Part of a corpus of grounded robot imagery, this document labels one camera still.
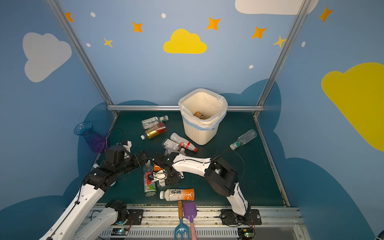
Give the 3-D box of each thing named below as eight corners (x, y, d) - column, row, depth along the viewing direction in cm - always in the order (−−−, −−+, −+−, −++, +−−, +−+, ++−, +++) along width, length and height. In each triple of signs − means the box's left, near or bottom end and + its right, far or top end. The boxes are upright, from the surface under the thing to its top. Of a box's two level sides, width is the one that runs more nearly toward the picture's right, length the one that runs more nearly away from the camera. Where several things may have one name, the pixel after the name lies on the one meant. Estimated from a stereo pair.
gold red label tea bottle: (146, 144, 103) (144, 140, 99) (141, 138, 107) (139, 134, 102) (168, 131, 112) (167, 126, 107) (162, 126, 115) (161, 121, 111)
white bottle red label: (169, 138, 105) (169, 135, 103) (174, 133, 108) (174, 131, 106) (194, 154, 97) (194, 152, 95) (198, 149, 100) (198, 147, 98)
